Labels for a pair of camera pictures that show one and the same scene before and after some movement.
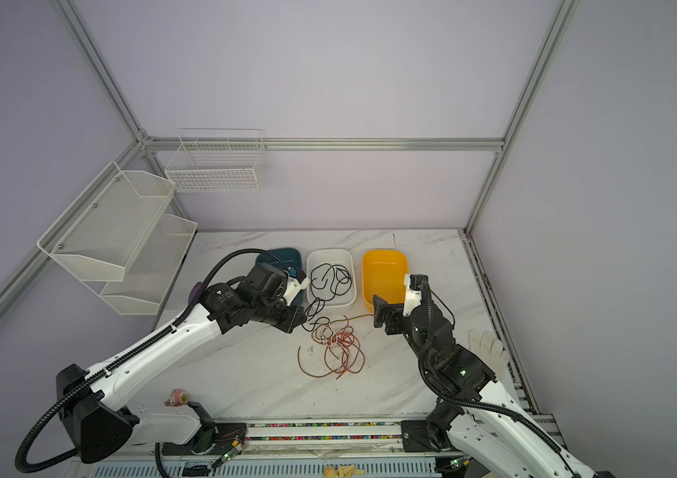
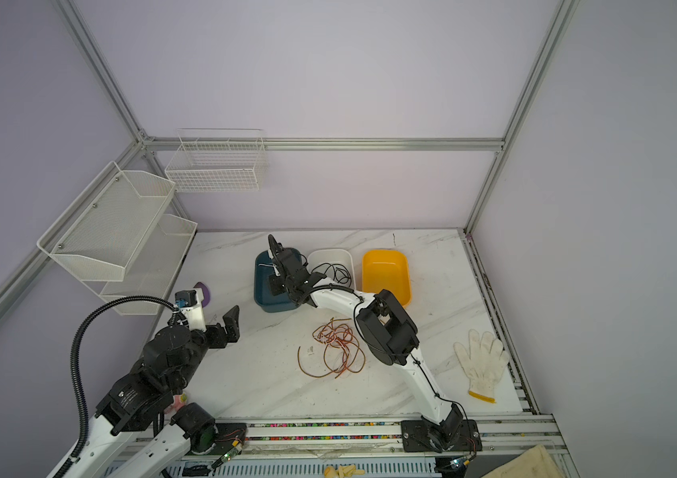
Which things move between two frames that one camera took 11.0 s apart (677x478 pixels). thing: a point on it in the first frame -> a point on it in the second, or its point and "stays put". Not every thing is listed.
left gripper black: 292,321 -> 220,340
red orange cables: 343,352 stays put
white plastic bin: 332,278 stays put
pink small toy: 177,397 stays put
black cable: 328,281 stays put
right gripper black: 391,316 -> 274,288
